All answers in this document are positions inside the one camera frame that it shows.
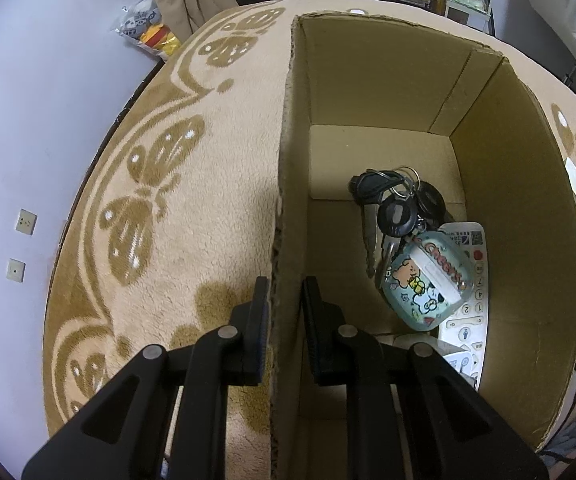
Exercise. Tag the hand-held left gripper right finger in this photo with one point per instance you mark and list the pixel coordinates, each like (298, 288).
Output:
(315, 345)

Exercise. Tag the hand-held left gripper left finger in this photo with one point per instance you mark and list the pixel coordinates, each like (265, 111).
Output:
(258, 350)

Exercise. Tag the cartoon earbud case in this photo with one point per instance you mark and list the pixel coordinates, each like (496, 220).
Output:
(423, 285)

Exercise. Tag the bunch of keys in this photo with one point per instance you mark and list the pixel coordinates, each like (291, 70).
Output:
(395, 215)

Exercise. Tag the white remote with yellow button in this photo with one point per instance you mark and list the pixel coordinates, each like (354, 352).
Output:
(468, 320)

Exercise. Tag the cardboard box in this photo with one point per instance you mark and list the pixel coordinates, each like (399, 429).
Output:
(518, 260)

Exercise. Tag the tan flower printed blanket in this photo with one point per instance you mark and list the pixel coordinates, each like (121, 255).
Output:
(193, 210)

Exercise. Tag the grey-blue clothing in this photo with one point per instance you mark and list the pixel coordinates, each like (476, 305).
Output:
(575, 437)

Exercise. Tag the bag of plush toys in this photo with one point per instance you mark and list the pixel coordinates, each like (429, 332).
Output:
(143, 20)

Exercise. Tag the wall socket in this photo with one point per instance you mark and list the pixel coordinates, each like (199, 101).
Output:
(15, 270)
(25, 221)

